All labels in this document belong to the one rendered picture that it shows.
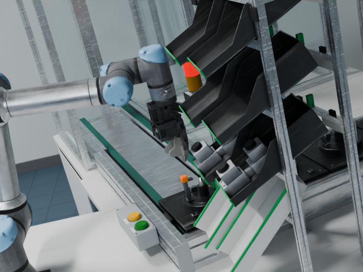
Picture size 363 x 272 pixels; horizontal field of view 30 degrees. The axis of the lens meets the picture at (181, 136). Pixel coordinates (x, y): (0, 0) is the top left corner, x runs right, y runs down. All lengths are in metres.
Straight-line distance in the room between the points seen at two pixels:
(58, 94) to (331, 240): 0.88
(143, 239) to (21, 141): 3.37
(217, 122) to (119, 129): 1.45
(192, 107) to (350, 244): 0.61
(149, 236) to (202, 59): 0.70
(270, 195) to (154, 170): 0.87
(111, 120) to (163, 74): 1.19
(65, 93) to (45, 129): 3.48
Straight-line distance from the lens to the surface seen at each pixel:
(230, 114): 1.60
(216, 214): 1.90
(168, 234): 2.01
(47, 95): 1.81
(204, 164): 1.76
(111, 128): 3.07
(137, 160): 2.66
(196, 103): 1.75
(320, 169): 2.16
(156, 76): 1.90
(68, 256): 2.27
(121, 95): 1.76
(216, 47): 1.57
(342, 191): 2.15
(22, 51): 5.11
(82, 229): 2.40
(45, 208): 4.73
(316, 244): 2.01
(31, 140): 5.33
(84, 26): 2.95
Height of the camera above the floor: 1.95
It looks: 22 degrees down
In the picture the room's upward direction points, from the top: 14 degrees counter-clockwise
